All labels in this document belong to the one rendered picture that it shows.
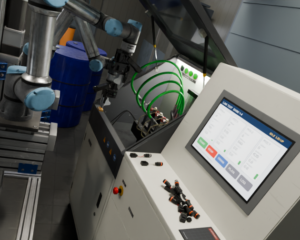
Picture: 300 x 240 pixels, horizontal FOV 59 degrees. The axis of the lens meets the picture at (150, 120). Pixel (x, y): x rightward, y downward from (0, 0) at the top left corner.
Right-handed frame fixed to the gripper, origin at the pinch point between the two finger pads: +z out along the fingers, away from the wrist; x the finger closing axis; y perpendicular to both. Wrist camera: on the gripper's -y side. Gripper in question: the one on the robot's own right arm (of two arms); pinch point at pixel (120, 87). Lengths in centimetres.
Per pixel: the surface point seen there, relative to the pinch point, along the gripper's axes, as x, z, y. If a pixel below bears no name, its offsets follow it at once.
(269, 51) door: -109, -47, -225
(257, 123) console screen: 63, -16, -35
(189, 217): 72, 25, -13
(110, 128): -6.7, 29.4, -4.6
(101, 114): -25.7, 29.4, -3.7
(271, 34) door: -120, -68, -227
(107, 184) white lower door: 16, 54, -3
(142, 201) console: 53, 33, -3
